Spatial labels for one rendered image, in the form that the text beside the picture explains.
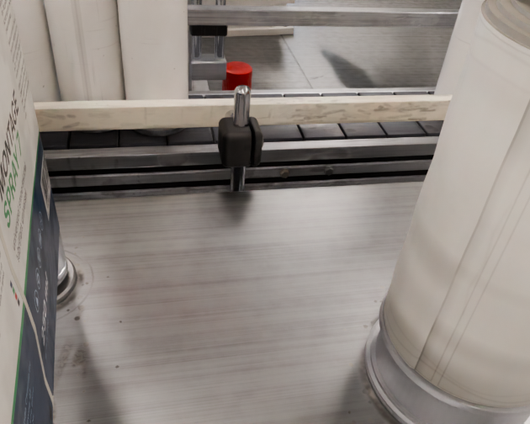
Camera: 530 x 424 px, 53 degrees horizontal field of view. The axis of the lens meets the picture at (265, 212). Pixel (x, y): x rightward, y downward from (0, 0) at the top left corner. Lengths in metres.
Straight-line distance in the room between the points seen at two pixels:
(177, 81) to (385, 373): 0.27
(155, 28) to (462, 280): 0.29
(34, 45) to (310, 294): 0.27
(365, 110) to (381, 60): 0.32
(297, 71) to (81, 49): 0.35
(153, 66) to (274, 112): 0.10
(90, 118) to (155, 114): 0.05
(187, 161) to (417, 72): 0.41
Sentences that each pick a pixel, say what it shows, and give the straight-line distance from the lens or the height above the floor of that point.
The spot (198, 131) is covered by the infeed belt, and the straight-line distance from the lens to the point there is 0.46.
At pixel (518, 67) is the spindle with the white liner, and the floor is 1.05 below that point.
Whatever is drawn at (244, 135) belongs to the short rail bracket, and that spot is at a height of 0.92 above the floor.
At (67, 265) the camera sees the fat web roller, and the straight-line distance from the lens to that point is 0.33.
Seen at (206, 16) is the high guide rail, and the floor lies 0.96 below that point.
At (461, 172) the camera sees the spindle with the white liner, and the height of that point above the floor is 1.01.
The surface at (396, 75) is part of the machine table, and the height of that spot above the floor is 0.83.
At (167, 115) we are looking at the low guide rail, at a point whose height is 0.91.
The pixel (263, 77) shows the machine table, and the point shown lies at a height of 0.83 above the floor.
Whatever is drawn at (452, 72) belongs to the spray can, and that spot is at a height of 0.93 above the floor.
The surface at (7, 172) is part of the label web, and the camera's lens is 0.19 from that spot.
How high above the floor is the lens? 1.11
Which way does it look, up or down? 39 degrees down
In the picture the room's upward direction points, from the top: 6 degrees clockwise
